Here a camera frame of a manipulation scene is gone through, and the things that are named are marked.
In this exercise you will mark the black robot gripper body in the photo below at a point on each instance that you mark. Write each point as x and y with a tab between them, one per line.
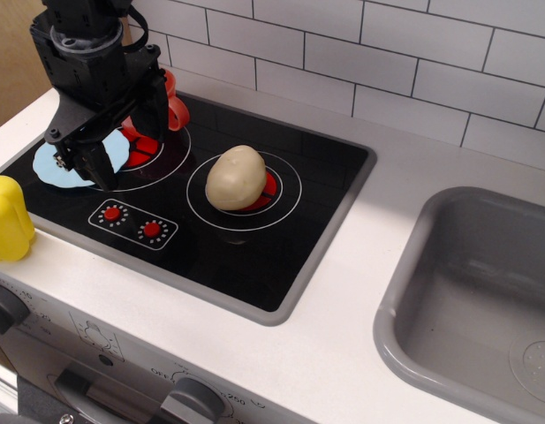
80	44

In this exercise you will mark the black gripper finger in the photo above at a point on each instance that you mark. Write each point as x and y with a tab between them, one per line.
100	168
150	117

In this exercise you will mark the red plastic cup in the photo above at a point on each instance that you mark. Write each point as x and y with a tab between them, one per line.
179	115

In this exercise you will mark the beige toy potato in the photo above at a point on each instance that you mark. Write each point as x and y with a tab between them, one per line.
237	179

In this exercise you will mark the yellow toy bell pepper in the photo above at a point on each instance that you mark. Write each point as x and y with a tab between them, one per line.
16	226

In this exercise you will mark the black toy stove top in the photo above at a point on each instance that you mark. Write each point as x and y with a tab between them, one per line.
255	262

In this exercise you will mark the grey left oven knob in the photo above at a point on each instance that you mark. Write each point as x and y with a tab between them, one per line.
13	311

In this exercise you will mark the grey oven knob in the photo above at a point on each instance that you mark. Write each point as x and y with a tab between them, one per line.
193	402
13	311

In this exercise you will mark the grey centre oven knob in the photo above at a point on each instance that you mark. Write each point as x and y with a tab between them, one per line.
193	402

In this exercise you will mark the grey toy sink basin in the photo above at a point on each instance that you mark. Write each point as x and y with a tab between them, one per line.
463	317

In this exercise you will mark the grey oven door handle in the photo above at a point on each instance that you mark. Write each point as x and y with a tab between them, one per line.
101	400

